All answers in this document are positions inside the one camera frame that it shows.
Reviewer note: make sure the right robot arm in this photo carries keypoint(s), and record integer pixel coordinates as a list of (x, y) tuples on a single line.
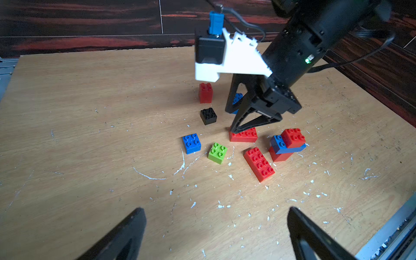
[(357, 11)]

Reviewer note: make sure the left aluminium corner post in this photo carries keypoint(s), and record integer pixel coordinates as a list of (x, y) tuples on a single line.
[(7, 68)]

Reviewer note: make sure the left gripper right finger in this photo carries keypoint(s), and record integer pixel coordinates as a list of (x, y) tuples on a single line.
[(310, 242)]

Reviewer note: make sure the red long lego upright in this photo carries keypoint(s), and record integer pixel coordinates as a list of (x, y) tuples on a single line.
[(258, 164)]

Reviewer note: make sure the black square lego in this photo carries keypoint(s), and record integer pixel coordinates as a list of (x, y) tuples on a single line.
[(208, 116)]

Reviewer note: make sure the red long lego centre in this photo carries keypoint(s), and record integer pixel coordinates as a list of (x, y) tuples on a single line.
[(248, 136)]

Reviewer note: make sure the green square lego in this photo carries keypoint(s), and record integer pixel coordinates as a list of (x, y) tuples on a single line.
[(217, 153)]

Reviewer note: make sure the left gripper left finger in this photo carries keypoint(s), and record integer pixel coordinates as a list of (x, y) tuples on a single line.
[(122, 242)]

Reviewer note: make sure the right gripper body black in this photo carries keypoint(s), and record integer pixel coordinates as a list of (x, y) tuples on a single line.
[(303, 42)]

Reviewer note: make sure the blue square lego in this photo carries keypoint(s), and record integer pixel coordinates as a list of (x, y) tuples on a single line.
[(191, 143)]

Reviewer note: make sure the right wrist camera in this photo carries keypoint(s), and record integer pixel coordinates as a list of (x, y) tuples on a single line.
[(219, 52)]

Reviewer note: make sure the red square lego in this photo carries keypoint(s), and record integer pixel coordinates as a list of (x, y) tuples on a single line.
[(279, 157), (293, 138), (205, 93)]

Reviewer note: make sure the aluminium front rail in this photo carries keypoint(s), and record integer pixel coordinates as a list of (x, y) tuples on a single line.
[(396, 240)]

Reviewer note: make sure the blue long lego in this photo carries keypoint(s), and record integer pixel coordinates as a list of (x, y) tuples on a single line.
[(279, 146), (237, 97)]

